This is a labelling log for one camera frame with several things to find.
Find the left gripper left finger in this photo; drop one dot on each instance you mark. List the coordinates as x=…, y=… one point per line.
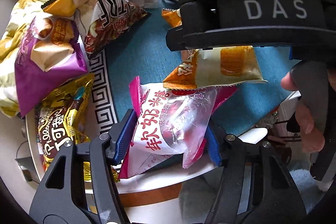
x=79, y=187

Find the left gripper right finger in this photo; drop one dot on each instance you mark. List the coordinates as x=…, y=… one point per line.
x=255, y=186

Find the gold Pillows chocolate bag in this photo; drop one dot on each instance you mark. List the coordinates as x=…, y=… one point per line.
x=78, y=110

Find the orange white cake bag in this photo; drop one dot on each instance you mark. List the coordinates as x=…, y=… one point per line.
x=224, y=66

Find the pink candy bag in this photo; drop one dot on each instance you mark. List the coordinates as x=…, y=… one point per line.
x=169, y=122

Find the purple snack bag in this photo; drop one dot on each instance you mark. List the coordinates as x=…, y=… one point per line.
x=49, y=55

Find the yellow potato chip bag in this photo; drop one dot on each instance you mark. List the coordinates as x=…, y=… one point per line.
x=99, y=21

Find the person's right hand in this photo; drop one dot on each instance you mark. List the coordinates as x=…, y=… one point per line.
x=312, y=139

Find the teal patterned table cloth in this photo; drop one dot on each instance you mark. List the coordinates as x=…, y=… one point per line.
x=142, y=51

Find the floral striped duvet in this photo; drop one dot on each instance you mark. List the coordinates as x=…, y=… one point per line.
x=21, y=16

